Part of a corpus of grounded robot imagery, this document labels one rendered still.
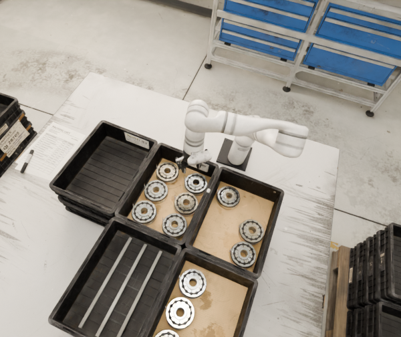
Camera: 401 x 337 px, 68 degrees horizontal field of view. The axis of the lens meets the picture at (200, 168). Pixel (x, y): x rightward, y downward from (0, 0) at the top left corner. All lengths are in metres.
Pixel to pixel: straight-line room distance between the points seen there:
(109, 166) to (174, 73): 1.85
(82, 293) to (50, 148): 0.82
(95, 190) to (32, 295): 0.47
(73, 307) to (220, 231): 0.61
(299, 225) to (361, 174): 1.39
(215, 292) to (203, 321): 0.11
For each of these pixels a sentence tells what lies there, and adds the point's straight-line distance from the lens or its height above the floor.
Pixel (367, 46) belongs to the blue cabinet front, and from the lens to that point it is 2.94.
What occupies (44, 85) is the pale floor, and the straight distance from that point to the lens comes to 3.19.
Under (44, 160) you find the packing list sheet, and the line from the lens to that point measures 1.72.
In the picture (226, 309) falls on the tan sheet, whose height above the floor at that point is 0.83.
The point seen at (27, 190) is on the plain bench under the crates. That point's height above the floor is 0.70.
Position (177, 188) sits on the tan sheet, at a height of 0.83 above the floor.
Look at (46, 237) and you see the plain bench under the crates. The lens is 1.52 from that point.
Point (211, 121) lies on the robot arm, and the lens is 0.93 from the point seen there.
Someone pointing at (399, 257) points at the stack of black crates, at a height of 0.49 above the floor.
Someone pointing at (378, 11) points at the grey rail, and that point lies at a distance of 2.78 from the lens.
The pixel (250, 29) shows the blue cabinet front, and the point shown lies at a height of 0.50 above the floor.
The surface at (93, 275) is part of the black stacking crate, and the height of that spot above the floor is 0.83.
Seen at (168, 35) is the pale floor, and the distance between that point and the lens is 3.64.
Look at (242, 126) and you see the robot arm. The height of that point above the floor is 1.33.
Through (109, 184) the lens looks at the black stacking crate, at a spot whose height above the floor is 0.83.
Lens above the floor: 2.03
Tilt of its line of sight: 57 degrees down
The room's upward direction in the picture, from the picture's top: 9 degrees clockwise
